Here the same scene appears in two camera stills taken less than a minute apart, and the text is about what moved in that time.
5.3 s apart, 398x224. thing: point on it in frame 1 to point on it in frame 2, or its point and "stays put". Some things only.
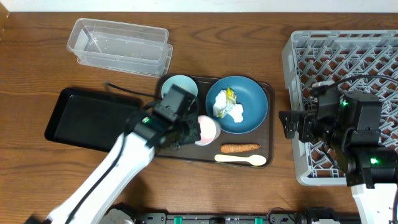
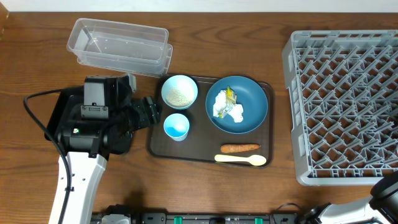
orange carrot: x=236 y=148 stays put
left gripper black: x=193 y=132 to x=143 y=112
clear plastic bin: x=134 y=48 stays put
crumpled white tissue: x=236 y=111 stays put
